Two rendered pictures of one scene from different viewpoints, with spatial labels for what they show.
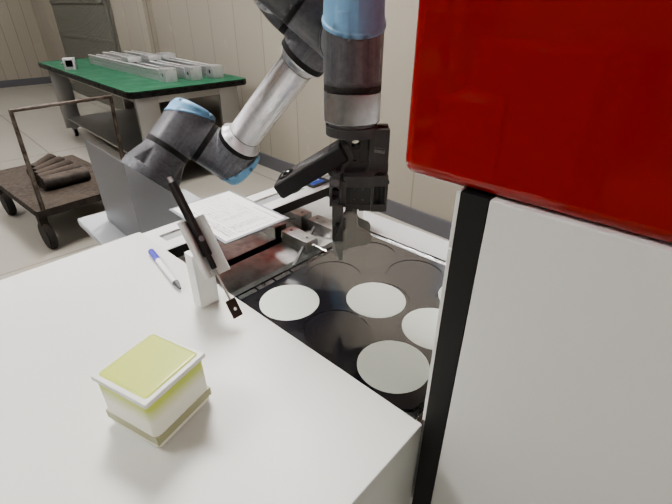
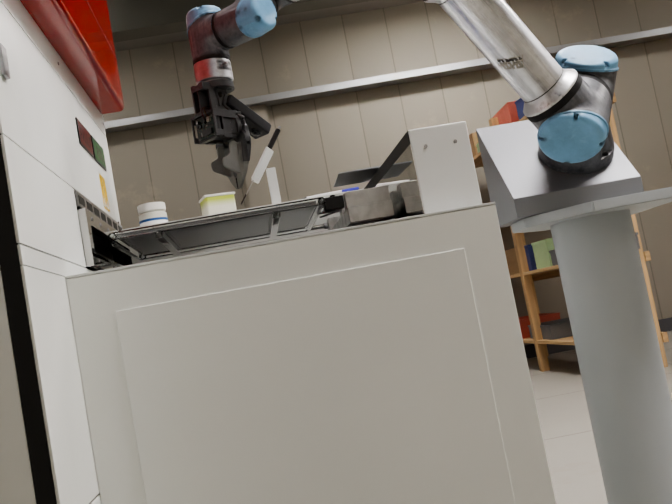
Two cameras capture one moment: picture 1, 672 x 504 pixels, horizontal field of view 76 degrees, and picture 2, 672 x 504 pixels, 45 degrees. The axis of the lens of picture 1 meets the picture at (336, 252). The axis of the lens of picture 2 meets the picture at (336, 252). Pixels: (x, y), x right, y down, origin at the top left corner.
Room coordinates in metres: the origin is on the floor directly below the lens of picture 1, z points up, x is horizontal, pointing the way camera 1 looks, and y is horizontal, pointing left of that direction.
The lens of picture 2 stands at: (1.74, -1.10, 0.70)
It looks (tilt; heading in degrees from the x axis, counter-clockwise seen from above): 5 degrees up; 131
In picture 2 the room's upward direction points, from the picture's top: 11 degrees counter-clockwise
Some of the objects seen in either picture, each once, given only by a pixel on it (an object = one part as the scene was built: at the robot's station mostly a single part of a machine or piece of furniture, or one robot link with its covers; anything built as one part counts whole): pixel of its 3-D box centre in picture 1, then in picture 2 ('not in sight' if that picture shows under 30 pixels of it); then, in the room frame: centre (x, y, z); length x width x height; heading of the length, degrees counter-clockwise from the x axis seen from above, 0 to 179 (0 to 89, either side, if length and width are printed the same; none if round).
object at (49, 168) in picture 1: (52, 159); not in sight; (2.77, 1.89, 0.44); 1.11 x 0.65 x 0.88; 53
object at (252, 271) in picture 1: (272, 264); (358, 225); (0.76, 0.13, 0.87); 0.36 x 0.08 x 0.03; 137
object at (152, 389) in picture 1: (156, 387); (218, 209); (0.30, 0.18, 1.00); 0.07 x 0.07 x 0.07; 62
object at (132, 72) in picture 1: (137, 105); not in sight; (4.39, 1.97, 0.47); 2.58 x 1.01 x 0.93; 44
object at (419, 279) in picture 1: (379, 300); (221, 231); (0.59, -0.07, 0.90); 0.34 x 0.34 x 0.01; 47
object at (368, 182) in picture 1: (356, 167); (218, 114); (0.59, -0.03, 1.13); 0.09 x 0.08 x 0.12; 89
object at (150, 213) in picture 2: not in sight; (154, 222); (0.10, 0.14, 1.01); 0.07 x 0.07 x 0.10
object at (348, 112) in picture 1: (352, 108); (214, 74); (0.59, -0.02, 1.21); 0.08 x 0.08 x 0.05
